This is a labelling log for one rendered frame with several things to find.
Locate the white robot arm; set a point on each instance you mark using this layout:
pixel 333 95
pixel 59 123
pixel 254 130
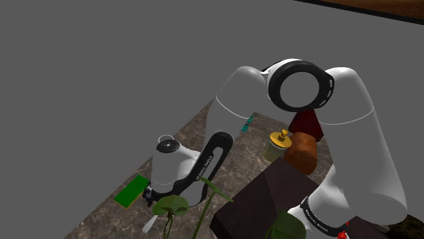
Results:
pixel 361 159

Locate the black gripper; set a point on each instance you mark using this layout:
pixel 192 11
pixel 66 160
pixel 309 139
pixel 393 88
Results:
pixel 148 194

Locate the glass jar with yellow lid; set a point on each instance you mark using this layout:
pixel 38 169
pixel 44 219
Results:
pixel 275 149

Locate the dark red block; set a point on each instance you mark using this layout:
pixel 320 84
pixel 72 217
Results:
pixel 306 124

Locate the brown bread loaf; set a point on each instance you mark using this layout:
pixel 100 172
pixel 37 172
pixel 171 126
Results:
pixel 302 153

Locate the green leafy plant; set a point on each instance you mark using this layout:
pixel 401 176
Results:
pixel 172 204

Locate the green flat book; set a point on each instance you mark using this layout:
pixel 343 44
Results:
pixel 131 192

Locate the dark robot stand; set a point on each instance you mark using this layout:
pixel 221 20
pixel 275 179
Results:
pixel 265 195

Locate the small teal object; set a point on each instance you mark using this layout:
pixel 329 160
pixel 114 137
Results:
pixel 246 125

